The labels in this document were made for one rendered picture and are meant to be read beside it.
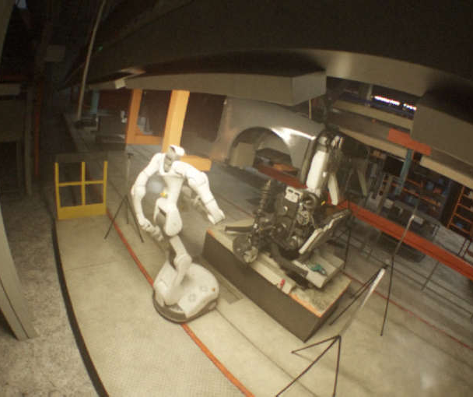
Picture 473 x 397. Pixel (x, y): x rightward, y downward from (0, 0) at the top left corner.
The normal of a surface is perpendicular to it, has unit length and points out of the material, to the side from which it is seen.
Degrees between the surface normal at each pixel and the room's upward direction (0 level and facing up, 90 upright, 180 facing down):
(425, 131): 117
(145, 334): 0
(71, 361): 0
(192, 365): 0
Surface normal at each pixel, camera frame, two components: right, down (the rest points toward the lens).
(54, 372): 0.22, -0.91
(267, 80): -0.73, 0.49
